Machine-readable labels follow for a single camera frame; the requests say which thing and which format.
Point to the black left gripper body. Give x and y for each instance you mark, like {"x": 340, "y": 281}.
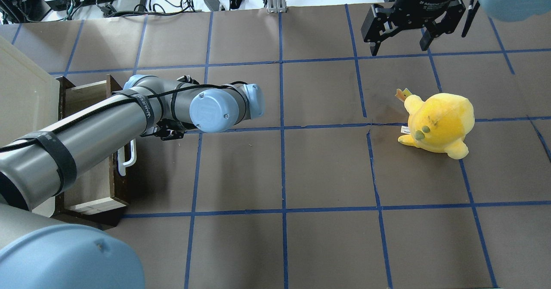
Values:
{"x": 168, "y": 132}

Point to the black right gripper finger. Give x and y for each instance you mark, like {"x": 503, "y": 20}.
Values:
{"x": 374, "y": 48}
{"x": 471, "y": 13}

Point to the white drawer handle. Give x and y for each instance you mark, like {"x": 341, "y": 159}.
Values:
{"x": 126, "y": 157}

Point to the dark wooden drawer cabinet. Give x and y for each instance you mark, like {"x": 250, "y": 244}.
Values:
{"x": 98, "y": 197}

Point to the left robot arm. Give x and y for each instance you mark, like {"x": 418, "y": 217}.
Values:
{"x": 40, "y": 252}

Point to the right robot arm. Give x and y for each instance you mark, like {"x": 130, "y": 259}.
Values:
{"x": 507, "y": 11}

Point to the yellow plush toy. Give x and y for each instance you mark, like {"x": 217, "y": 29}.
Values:
{"x": 439, "y": 124}

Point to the cream plastic storage box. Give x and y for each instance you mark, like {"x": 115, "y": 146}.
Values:
{"x": 29, "y": 105}

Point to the brown paper table mat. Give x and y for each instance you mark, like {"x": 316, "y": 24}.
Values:
{"x": 318, "y": 193}

